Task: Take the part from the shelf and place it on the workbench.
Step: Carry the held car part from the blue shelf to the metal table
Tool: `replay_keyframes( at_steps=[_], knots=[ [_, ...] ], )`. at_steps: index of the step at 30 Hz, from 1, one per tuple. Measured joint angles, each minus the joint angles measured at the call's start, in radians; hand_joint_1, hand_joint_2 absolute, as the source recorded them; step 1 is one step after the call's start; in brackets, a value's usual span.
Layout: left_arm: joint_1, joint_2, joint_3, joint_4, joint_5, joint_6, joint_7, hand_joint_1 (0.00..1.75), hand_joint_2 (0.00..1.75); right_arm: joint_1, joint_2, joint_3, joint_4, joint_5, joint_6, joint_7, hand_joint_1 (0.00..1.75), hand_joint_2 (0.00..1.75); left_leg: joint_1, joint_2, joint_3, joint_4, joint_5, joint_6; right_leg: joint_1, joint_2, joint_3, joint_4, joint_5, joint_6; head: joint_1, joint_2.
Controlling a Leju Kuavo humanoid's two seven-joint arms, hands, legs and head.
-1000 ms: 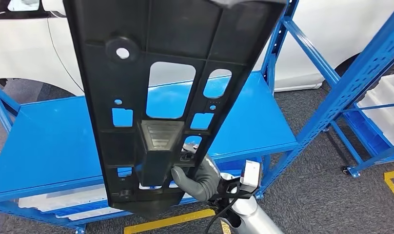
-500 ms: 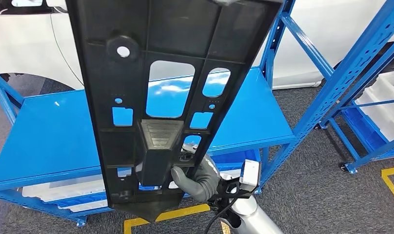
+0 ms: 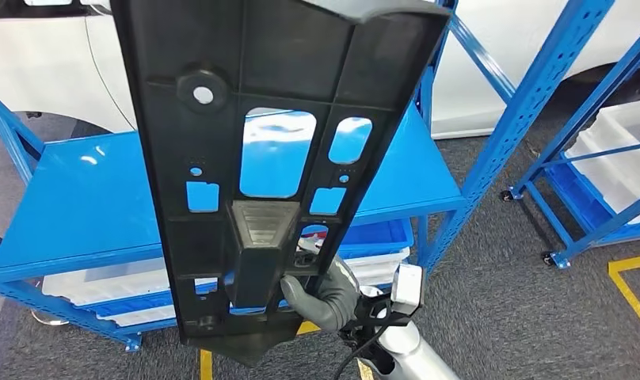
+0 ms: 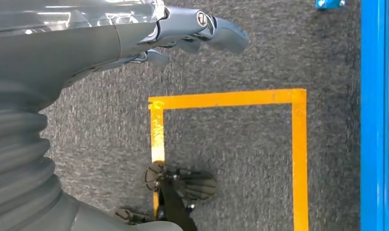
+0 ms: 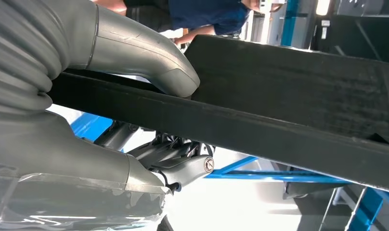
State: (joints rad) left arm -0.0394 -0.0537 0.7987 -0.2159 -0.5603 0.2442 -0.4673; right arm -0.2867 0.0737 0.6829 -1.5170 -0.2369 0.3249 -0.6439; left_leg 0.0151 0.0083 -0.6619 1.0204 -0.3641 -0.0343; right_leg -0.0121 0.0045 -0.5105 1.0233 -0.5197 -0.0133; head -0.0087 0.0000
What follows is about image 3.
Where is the black plastic panel part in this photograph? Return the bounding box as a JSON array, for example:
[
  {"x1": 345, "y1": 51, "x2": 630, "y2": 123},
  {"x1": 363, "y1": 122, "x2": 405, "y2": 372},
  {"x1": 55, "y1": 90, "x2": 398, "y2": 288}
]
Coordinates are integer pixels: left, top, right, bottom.
[{"x1": 109, "y1": 0, "x2": 452, "y2": 368}]

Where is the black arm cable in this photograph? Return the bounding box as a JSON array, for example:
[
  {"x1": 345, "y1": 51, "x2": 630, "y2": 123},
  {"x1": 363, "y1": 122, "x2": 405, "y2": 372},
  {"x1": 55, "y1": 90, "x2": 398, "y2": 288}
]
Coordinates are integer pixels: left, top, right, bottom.
[{"x1": 333, "y1": 313, "x2": 401, "y2": 380}]

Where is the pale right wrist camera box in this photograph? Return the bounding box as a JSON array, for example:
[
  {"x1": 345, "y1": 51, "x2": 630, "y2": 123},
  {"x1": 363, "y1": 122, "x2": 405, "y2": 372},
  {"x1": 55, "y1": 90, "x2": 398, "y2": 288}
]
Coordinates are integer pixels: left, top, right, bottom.
[{"x1": 390, "y1": 264, "x2": 424, "y2": 316}]

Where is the blue metal rack on casters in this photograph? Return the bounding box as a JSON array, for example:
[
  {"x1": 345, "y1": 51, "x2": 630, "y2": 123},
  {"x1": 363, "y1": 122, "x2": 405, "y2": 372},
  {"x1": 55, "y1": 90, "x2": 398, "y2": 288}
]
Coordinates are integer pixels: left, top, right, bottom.
[{"x1": 501, "y1": 21, "x2": 640, "y2": 270}]

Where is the large blue metal shelf rack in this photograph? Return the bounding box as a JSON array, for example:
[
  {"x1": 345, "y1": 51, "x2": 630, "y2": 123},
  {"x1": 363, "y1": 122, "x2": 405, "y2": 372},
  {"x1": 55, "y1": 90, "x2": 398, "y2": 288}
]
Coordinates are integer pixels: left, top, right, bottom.
[{"x1": 0, "y1": 0, "x2": 618, "y2": 353}]

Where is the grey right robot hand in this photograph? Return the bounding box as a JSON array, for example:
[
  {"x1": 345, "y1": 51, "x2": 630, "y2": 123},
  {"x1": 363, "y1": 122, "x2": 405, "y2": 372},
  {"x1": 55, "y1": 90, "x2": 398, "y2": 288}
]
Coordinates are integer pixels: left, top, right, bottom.
[{"x1": 279, "y1": 237, "x2": 363, "y2": 333}]

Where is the white car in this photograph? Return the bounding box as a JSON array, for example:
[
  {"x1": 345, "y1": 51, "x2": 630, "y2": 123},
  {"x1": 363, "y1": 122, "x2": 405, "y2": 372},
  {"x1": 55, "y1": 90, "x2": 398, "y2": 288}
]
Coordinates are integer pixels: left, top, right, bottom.
[{"x1": 0, "y1": 0, "x2": 640, "y2": 140}]

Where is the round chrome stand base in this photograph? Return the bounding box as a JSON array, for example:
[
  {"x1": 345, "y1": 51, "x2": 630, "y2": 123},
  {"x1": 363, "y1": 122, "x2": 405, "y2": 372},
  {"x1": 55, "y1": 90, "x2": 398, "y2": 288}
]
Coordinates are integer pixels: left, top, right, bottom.
[{"x1": 30, "y1": 309, "x2": 69, "y2": 327}]

